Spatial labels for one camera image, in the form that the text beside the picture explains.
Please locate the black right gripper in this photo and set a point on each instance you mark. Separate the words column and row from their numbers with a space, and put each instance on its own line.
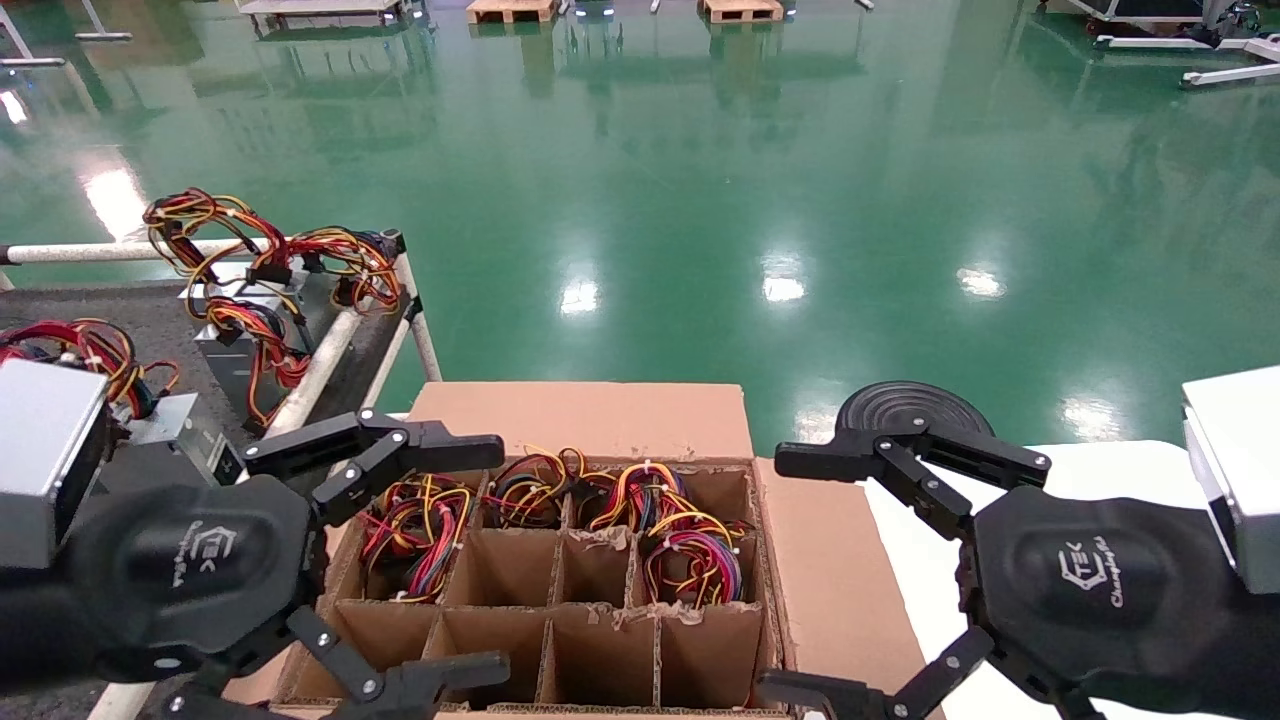
column 1100, row 590

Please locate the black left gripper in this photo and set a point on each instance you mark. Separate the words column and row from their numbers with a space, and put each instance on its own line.
column 200, row 560

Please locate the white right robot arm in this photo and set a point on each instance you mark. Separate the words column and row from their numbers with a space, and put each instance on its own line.
column 1240, row 450

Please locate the brown cardboard box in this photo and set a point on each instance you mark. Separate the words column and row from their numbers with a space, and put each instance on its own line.
column 580, row 420

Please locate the cardboard grid divider insert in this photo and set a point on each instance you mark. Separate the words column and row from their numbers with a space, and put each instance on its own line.
column 505, row 565

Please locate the black round ribbed disc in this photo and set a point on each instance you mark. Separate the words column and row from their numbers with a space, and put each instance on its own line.
column 900, row 398

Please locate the wooden pallet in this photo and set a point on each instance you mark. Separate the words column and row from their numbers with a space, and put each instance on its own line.
column 510, row 10
column 742, row 10

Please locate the gray low platform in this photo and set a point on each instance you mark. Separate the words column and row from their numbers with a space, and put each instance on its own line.
column 320, row 8

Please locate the white stand leg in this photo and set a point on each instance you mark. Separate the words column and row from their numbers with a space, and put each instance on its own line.
column 25, row 50
column 100, row 30

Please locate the dark wheeled equipment cart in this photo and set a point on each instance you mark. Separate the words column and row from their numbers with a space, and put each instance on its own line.
column 1140, row 10

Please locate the white pipe cart frame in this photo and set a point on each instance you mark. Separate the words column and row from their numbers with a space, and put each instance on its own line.
column 330, row 360

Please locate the white floor frame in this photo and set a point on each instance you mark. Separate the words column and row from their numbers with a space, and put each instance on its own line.
column 1230, row 72

